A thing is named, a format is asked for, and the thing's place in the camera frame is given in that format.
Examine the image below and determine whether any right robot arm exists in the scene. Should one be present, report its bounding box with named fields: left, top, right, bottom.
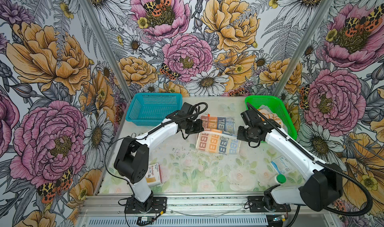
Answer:
left=237, top=103, right=373, bottom=217

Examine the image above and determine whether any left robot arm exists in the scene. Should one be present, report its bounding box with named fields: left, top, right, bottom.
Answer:
left=114, top=102, right=208, bottom=213

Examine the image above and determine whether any orange white towel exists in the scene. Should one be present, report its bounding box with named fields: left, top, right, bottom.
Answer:
left=258, top=105, right=285, bottom=128

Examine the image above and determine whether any green plastic basket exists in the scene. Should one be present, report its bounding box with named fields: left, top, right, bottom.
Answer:
left=245, top=95, right=298, bottom=140

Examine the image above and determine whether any teal plastic basket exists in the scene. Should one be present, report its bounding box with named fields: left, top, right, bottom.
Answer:
left=126, top=93, right=183, bottom=126

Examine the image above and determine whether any bandage box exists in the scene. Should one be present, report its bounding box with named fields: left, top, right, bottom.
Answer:
left=146, top=163, right=163, bottom=187

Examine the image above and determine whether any small green circuit board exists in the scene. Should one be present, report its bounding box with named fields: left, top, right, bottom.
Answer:
left=137, top=217, right=152, bottom=224

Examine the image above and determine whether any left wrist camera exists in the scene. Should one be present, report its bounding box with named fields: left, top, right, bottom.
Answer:
left=181, top=102, right=196, bottom=115

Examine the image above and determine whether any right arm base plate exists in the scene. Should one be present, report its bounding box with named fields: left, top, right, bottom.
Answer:
left=247, top=196, right=291, bottom=213

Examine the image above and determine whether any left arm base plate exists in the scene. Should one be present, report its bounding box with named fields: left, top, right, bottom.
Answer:
left=124, top=197, right=168, bottom=214

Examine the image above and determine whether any left aluminium frame post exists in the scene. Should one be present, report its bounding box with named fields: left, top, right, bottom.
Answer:
left=78, top=0, right=133, bottom=102

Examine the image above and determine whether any aluminium frame post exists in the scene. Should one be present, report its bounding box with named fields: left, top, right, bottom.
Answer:
left=78, top=0, right=133, bottom=102
left=273, top=0, right=334, bottom=97

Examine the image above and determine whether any right aluminium frame post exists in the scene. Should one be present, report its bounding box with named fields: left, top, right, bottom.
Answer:
left=273, top=0, right=334, bottom=97

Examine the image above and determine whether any aluminium front rail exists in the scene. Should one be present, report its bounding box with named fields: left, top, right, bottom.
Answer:
left=77, top=192, right=337, bottom=220

